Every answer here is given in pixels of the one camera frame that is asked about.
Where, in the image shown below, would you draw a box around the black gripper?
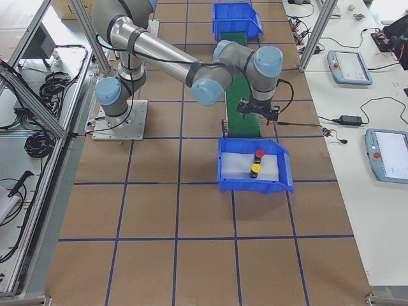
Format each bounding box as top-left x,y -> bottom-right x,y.
237,98 -> 280,125

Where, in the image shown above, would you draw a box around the red push button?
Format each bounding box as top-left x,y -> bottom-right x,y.
254,149 -> 265,164

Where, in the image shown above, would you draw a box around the yellow push button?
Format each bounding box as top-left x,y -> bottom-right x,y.
250,163 -> 261,179

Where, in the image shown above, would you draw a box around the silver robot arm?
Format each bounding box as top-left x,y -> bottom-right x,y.
91,1 -> 283,121

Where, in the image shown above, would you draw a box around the green conveyor belt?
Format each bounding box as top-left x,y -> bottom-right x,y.
221,32 -> 261,138

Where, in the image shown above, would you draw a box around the white foam pad right bin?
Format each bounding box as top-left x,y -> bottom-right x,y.
221,152 -> 279,181

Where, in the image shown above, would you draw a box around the blue bin right side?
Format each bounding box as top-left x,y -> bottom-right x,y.
217,138 -> 295,194

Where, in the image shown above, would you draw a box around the blue bin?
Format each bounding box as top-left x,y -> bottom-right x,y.
217,138 -> 295,194
212,2 -> 264,41

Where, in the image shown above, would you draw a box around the black power adapter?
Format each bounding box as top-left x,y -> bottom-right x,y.
339,115 -> 363,126

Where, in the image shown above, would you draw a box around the blue bin left side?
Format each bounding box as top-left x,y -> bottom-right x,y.
212,2 -> 264,41

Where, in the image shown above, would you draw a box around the teach pendant near left bin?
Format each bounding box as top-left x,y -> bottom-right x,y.
327,50 -> 372,85

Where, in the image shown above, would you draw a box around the teach pendant bin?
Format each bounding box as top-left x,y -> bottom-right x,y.
327,50 -> 372,85
365,128 -> 407,184

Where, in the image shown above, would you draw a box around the teach pendant near right bin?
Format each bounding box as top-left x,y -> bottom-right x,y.
365,128 -> 407,184

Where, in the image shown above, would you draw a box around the cardboard box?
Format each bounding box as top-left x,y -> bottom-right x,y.
52,0 -> 96,20

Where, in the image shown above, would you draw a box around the black control box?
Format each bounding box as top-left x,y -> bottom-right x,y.
22,23 -> 56,68

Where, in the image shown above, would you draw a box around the red black conveyor wires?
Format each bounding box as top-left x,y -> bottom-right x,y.
258,117 -> 348,145

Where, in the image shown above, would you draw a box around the aluminium frame post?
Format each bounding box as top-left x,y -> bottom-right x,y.
298,0 -> 337,72

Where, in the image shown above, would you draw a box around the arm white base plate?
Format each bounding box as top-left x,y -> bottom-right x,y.
147,19 -> 160,37
92,99 -> 149,141

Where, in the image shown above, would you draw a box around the coiled black cables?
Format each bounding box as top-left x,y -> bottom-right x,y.
39,71 -> 79,111

